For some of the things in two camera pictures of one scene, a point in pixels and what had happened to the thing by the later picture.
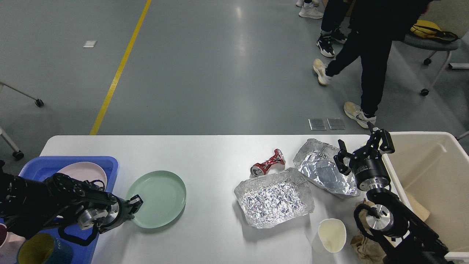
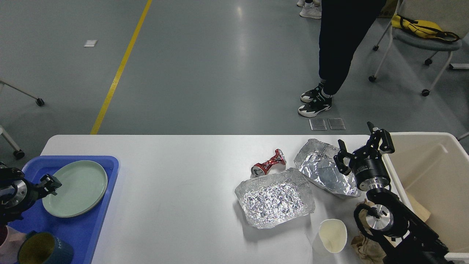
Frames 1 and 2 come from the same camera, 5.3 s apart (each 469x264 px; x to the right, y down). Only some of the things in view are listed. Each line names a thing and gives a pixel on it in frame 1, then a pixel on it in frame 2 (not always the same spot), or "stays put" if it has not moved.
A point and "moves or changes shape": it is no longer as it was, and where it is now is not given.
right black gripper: x=367 y=164 stays put
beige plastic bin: x=434 y=166 stays put
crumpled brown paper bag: x=367 y=251 stays put
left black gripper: x=114 y=213 -> x=17 y=193
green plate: x=163 y=195 moves or changes shape
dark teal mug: x=43 y=248 stays put
